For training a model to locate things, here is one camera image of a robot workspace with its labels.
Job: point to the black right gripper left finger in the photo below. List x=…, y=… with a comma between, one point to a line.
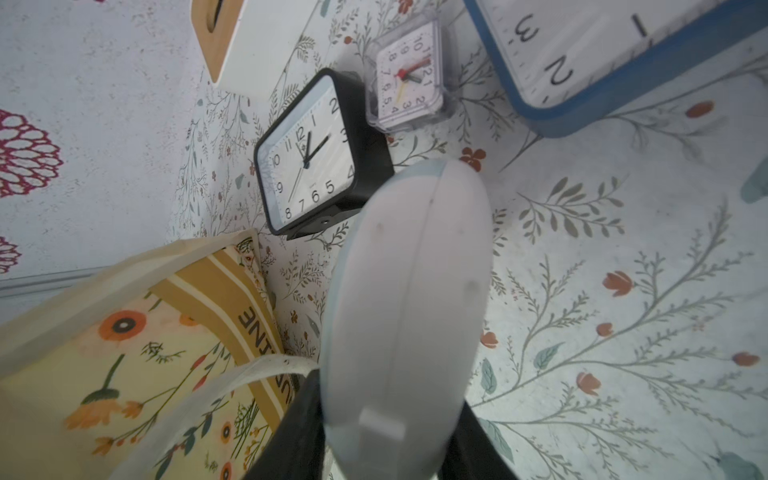
x=297, y=450

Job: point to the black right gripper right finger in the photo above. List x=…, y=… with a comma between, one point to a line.
x=470, y=454

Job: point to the cream floral canvas bag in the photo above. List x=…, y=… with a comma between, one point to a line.
x=92, y=374

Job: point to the white round alarm clock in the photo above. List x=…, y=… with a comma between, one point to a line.
x=403, y=321

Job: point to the black square alarm clock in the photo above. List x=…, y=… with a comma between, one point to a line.
x=320, y=162

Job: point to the small clear alarm clock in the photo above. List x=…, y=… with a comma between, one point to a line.
x=408, y=76

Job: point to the blue square alarm clock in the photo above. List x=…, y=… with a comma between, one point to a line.
x=567, y=63

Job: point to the white wooden-top tissue box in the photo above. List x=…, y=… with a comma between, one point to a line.
x=246, y=44

